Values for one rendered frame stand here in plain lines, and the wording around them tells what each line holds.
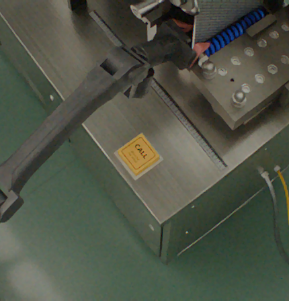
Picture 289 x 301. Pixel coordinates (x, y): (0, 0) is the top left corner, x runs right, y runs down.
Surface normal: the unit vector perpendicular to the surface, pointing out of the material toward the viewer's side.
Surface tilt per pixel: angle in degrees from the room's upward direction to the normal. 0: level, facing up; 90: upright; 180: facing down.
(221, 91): 0
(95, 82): 10
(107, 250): 0
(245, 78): 0
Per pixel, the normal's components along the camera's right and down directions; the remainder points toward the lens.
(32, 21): -0.01, -0.30
